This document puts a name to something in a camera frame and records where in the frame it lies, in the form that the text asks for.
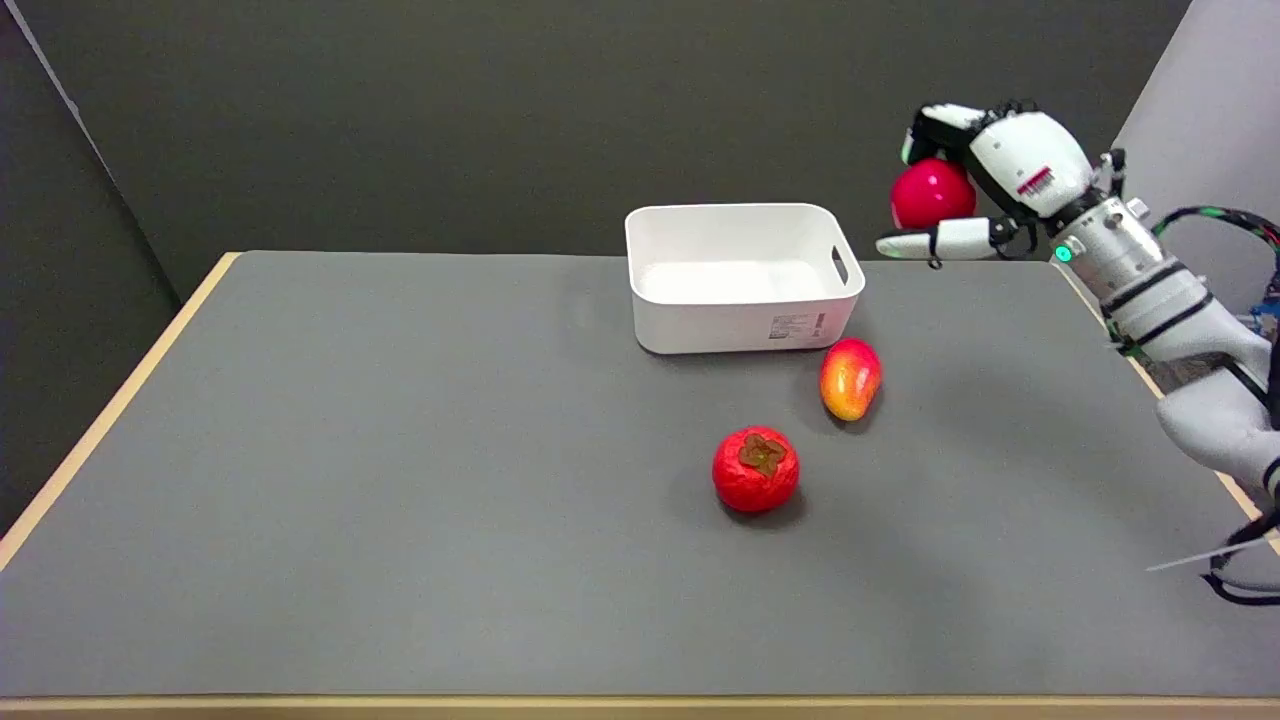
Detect red pomegranate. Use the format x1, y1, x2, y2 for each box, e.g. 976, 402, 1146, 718
890, 158, 977, 231

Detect red yellow mango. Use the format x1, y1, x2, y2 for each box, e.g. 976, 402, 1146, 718
819, 338, 883, 423

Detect white plastic box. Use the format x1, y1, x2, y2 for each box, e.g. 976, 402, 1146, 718
625, 203, 866, 356

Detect black braided cable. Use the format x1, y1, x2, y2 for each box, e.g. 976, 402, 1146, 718
1152, 206, 1280, 607

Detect grey table mat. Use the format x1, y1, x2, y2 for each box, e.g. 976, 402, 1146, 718
0, 250, 1280, 698

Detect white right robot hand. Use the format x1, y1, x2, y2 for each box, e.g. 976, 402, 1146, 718
876, 100, 1127, 269

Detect red persimmon with brown calyx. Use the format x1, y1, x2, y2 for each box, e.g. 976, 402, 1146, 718
712, 426, 801, 514

